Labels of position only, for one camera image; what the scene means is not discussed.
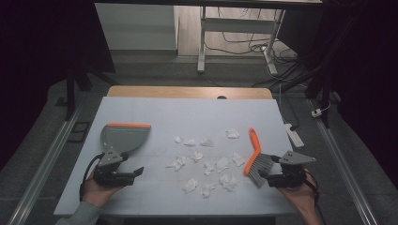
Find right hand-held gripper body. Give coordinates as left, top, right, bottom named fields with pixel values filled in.
left=267, top=150, right=317, bottom=189

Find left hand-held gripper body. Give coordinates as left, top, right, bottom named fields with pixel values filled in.
left=92, top=149, right=136, bottom=188

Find grey dustpan with orange edge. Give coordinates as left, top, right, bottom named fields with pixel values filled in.
left=99, top=122, right=152, bottom=156

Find orange hand brush grey bristles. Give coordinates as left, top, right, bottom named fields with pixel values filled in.
left=243, top=127, right=278, bottom=188

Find person's right hand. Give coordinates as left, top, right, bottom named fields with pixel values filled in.
left=276, top=172, right=319, bottom=214

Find person's left hand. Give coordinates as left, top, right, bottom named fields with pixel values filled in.
left=82, top=170, right=127, bottom=209

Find white power strip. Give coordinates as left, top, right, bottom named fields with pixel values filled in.
left=283, top=123, right=305, bottom=149

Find scattered white crumpled paper scraps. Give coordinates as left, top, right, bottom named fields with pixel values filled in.
left=165, top=127, right=246, bottom=199

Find black metal stand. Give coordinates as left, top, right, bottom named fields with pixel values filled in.
left=304, top=12, right=364, bottom=129
left=63, top=60, right=119, bottom=122

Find white table mat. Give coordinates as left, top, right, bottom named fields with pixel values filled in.
left=54, top=96, right=297, bottom=218

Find dark curtain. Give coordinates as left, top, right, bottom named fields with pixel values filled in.
left=278, top=0, right=398, bottom=188
left=0, top=0, right=116, bottom=172

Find white cabinet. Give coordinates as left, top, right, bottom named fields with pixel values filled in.
left=94, top=3, right=180, bottom=52

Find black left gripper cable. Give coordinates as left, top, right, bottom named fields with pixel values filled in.
left=79, top=152, right=106, bottom=203

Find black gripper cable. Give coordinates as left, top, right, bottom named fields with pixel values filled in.
left=79, top=152, right=106, bottom=203
left=301, top=168, right=321, bottom=208

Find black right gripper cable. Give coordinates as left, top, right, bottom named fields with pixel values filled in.
left=301, top=168, right=321, bottom=208

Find black rectangular frame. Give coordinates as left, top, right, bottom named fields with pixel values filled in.
left=67, top=121, right=92, bottom=144

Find aluminium floor rail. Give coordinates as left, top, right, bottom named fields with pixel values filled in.
left=308, top=98, right=379, bottom=225
left=7, top=104, right=83, bottom=225

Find black power strip cable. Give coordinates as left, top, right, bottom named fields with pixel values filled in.
left=277, top=82, right=300, bottom=131

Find black floor cable tangle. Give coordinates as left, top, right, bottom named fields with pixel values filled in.
left=205, top=7, right=314, bottom=90

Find white metal desk frame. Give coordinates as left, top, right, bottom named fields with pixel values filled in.
left=196, top=6, right=286, bottom=76

